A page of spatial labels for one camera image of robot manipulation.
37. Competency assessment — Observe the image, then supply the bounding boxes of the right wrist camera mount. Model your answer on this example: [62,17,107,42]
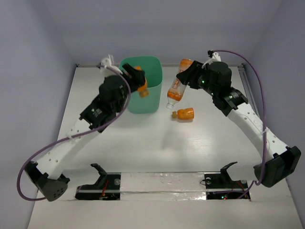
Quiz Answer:
[202,50,222,68]

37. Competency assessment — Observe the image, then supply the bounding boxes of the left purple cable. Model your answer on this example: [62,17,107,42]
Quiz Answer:
[16,65,132,201]

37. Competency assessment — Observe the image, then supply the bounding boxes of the small orange bottle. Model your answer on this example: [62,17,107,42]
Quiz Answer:
[172,108,194,120]

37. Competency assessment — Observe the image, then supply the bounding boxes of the small orange bottle barcode label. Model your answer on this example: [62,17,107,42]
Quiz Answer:
[137,77,149,98]

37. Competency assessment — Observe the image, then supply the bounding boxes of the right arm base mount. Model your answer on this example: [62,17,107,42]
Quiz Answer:
[200,162,251,200]

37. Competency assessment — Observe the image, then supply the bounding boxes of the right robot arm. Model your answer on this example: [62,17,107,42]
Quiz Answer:
[176,61,301,187]

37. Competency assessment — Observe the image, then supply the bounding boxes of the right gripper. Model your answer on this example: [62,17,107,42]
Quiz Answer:
[176,60,218,96]

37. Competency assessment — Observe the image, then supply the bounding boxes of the tall orange bottle white cap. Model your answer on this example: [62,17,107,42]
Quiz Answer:
[166,59,193,110]

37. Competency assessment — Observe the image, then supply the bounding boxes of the green plastic bin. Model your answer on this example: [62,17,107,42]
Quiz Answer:
[119,56,163,114]

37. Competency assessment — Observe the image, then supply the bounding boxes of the silver tape strip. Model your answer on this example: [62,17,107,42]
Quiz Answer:
[120,172,206,201]

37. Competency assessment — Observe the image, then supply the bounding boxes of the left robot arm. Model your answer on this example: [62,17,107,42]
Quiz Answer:
[24,63,148,202]

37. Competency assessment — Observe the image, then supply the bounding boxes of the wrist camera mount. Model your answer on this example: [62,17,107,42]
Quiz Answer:
[96,54,122,75]
[202,50,222,68]

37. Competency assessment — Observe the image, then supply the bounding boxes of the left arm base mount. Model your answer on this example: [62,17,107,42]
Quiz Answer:
[75,163,122,200]

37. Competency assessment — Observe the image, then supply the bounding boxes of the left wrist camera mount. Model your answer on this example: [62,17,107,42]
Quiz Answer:
[96,54,122,75]

